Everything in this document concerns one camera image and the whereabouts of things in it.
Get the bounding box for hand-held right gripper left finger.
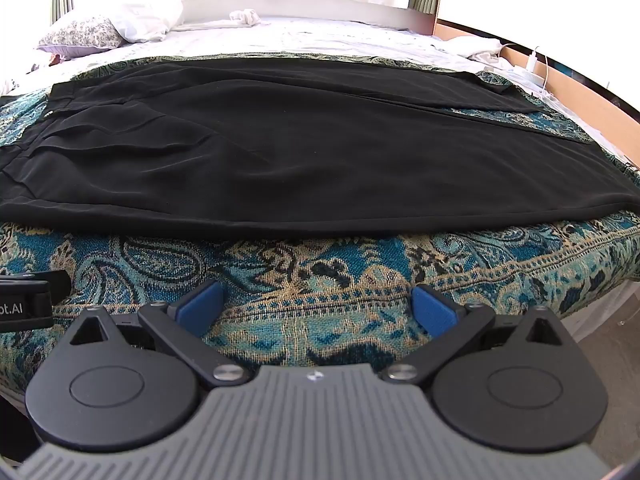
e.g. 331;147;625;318
67;280;248;388

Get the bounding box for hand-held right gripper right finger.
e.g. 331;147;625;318
382;284;563;386

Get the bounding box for black pants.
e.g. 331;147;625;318
0;57;638;241

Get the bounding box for teal paisley blanket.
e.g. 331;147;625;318
0;55;640;396

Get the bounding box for white mattress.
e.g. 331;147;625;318
560;275;640;346

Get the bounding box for wooden bed side panel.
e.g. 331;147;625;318
434;19;640;166

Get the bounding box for grey patterned pillow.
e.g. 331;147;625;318
36;14;126;57

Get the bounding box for cream headboard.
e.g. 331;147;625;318
180;0;437;37

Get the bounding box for white crumpled cloth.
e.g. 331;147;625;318
227;8;263;27

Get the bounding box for white bed sheet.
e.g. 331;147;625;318
0;15;551;96

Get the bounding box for white pillow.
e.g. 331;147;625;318
107;0;186;43

